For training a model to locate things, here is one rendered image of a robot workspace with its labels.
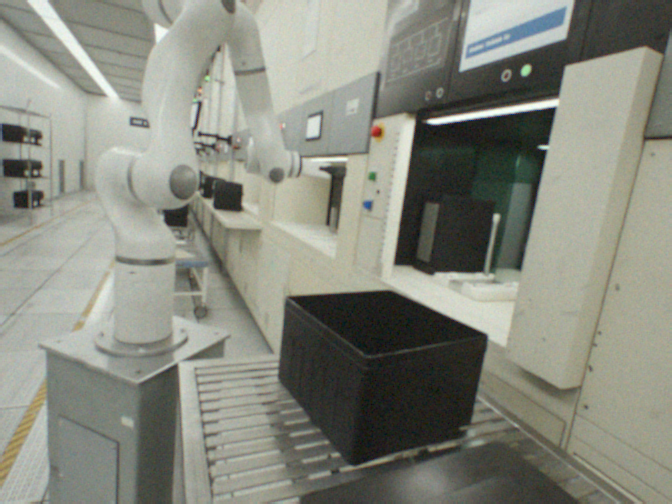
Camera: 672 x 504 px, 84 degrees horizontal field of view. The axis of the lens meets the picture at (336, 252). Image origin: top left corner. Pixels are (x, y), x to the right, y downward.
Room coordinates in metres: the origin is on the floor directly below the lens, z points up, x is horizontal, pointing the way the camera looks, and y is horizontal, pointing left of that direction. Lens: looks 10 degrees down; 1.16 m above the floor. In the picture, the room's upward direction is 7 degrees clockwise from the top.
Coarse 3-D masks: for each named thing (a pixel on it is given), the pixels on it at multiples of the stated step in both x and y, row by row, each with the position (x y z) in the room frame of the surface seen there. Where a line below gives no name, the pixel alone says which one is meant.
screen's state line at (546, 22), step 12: (552, 12) 0.79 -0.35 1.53; (564, 12) 0.77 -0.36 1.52; (528, 24) 0.84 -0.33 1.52; (540, 24) 0.81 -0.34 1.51; (552, 24) 0.79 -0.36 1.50; (492, 36) 0.92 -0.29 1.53; (504, 36) 0.89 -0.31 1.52; (516, 36) 0.86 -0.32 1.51; (528, 36) 0.83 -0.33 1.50; (468, 48) 0.99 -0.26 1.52; (480, 48) 0.95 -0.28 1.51; (492, 48) 0.92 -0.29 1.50
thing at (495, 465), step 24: (456, 456) 0.40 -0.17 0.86; (480, 456) 0.40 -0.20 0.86; (504, 456) 0.41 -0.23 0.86; (360, 480) 0.34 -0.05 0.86; (384, 480) 0.35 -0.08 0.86; (408, 480) 0.35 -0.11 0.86; (432, 480) 0.35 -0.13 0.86; (456, 480) 0.36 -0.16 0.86; (480, 480) 0.36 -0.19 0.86; (504, 480) 0.37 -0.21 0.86; (528, 480) 0.37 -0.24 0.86; (552, 480) 0.38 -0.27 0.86
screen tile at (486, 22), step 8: (480, 0) 0.98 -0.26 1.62; (488, 0) 0.95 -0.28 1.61; (504, 0) 0.91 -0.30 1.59; (512, 0) 0.89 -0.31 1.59; (504, 8) 0.91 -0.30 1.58; (472, 16) 1.00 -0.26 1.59; (480, 16) 0.97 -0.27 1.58; (488, 16) 0.95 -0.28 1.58; (496, 16) 0.92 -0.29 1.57; (504, 16) 0.90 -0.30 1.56; (472, 24) 0.99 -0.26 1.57; (480, 24) 0.97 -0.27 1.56; (488, 24) 0.94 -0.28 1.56; (496, 24) 0.92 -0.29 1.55; (472, 32) 0.99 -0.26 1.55; (480, 32) 0.96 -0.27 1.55
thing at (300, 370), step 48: (288, 336) 0.67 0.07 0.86; (336, 336) 0.54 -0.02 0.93; (384, 336) 0.85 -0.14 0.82; (432, 336) 0.73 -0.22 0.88; (480, 336) 0.61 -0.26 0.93; (288, 384) 0.65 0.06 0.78; (336, 384) 0.53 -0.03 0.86; (384, 384) 0.50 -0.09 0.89; (432, 384) 0.55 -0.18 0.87; (336, 432) 0.51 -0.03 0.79; (384, 432) 0.51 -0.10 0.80; (432, 432) 0.57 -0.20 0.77
